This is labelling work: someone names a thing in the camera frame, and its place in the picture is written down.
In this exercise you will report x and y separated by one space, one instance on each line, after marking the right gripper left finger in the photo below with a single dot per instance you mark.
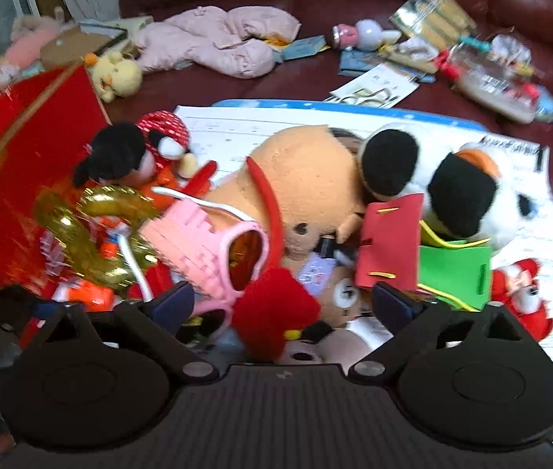
170 309

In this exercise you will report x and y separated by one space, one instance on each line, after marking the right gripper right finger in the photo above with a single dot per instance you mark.
393 308

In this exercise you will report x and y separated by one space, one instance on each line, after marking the pink brick block model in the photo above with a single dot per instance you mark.
219 264

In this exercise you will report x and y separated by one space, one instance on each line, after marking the gold foil balloon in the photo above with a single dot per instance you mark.
73 228

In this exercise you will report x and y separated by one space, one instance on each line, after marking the red foam bag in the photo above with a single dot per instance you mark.
390 243

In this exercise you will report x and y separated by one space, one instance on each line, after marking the small brown teddy bear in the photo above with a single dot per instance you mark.
326 269

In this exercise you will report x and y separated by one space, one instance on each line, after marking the red santa figure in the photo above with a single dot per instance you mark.
516 287

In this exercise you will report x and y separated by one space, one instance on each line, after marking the panda plush toy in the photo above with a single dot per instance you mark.
466 195

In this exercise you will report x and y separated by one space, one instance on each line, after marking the large tan plush toy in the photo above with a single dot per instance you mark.
317 185

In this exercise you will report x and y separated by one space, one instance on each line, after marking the minnie mouse plush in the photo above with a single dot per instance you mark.
135 154

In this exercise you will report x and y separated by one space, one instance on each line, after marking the red cardboard box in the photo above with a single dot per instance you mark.
46 123

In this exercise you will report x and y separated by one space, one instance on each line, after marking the white printed card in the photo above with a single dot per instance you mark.
381 87

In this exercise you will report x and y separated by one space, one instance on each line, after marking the yellow duck plush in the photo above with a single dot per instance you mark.
113 75

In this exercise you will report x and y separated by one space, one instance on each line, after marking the clear plastic toy tray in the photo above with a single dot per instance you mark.
499 75

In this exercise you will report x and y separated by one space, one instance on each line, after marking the pink padded jacket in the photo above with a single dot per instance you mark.
234 43

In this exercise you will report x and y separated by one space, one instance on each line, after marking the pink white toy figure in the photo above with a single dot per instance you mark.
366 35

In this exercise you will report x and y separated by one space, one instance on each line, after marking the small blue book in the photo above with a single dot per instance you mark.
302 48

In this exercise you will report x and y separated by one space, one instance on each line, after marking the gold packaged booklet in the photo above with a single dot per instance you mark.
441 23

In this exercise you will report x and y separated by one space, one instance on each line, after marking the pink plush doll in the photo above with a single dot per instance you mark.
28 36

